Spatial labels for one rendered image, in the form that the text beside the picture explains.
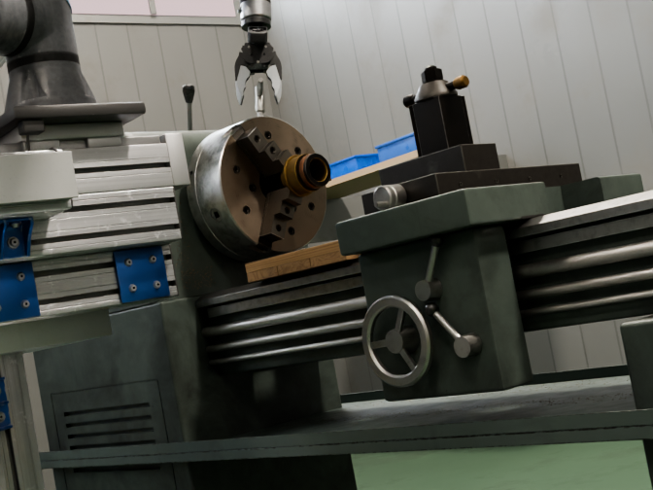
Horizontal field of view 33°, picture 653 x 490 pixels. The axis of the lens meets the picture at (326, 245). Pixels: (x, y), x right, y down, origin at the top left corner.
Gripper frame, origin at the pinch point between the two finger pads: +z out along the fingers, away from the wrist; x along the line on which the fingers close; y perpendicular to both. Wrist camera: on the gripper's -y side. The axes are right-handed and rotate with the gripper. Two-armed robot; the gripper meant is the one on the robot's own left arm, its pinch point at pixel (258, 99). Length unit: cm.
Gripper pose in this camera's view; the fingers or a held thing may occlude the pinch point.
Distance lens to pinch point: 262.7
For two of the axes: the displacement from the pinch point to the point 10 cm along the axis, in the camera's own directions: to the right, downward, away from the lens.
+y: -0.8, 1.9, 9.8
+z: 0.5, 9.8, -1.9
